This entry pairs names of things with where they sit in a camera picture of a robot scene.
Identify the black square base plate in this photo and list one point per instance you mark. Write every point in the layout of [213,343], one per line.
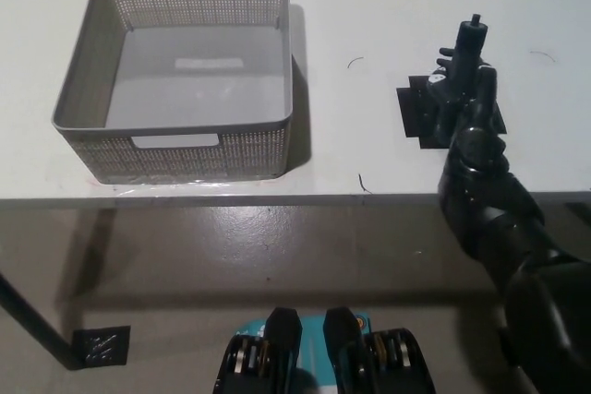
[415,112]

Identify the grey perforated plastic basket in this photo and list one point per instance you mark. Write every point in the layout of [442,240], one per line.
[184,149]

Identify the black table leg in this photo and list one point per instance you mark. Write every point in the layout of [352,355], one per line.
[37,315]

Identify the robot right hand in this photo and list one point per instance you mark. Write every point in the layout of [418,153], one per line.
[480,145]

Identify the clear adhesive tape strip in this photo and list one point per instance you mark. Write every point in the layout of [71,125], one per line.
[184,185]

